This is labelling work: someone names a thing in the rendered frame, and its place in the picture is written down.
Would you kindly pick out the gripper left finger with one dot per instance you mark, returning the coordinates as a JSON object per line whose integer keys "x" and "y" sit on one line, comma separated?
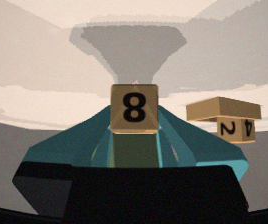
{"x": 76, "y": 144}

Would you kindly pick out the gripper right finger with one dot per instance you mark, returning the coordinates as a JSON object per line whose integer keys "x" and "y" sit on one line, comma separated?
{"x": 194, "y": 146}

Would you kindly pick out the tan wooden cube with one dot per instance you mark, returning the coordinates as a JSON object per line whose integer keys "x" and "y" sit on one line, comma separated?
{"x": 236, "y": 130}
{"x": 134, "y": 109}

